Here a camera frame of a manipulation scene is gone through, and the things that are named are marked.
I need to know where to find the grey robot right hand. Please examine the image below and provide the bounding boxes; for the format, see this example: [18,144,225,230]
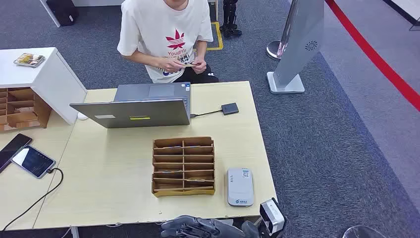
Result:
[160,215,261,238]

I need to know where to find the person's right hand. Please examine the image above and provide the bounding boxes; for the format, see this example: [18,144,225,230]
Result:
[159,57,184,73]

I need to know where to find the person's left hand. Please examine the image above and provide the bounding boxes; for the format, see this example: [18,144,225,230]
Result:
[193,56,208,74]

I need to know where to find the brown cardboard card organizer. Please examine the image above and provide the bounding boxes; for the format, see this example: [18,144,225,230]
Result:
[151,136,216,198]

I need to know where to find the person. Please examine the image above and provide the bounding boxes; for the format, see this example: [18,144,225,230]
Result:
[117,0,219,84]

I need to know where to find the white card reader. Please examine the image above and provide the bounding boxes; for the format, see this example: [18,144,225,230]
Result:
[226,168,255,207]

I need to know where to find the small black adapter box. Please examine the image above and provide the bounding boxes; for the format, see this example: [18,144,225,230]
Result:
[221,103,240,116]

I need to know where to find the grey laptop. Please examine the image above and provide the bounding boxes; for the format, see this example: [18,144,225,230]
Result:
[69,82,192,129]

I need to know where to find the black robot legs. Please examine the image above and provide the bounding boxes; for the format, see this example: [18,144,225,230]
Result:
[219,0,243,38]

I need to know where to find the chrome stanchion base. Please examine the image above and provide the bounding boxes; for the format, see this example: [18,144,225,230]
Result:
[266,40,283,61]

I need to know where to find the silver kiosk stand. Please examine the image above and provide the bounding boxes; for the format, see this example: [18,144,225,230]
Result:
[266,0,325,95]

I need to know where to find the white cabinet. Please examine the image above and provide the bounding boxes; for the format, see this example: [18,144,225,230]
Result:
[0,47,88,126]

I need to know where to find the white desk leg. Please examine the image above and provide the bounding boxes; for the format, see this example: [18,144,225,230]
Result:
[39,0,62,28]

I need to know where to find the brown cardboard shelf organizer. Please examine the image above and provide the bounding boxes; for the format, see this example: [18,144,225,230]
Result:
[0,87,53,133]

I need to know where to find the stack of patterned cards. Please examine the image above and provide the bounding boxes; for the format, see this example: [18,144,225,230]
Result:
[13,53,46,68]

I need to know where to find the clear glass dome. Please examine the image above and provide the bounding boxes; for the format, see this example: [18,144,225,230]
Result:
[342,226,388,238]

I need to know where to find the phone with lit screen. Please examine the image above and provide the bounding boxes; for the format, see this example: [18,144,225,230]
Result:
[11,145,56,179]

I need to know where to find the black phone with dark screen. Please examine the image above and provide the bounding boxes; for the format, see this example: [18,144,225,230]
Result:
[0,133,33,174]

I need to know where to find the red barrier belt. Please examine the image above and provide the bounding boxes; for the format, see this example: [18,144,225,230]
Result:
[324,0,420,113]

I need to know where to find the black adapter cable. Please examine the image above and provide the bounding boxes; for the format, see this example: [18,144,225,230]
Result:
[190,110,223,118]

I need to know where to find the black charging cable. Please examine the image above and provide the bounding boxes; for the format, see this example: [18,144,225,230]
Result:
[0,167,64,232]

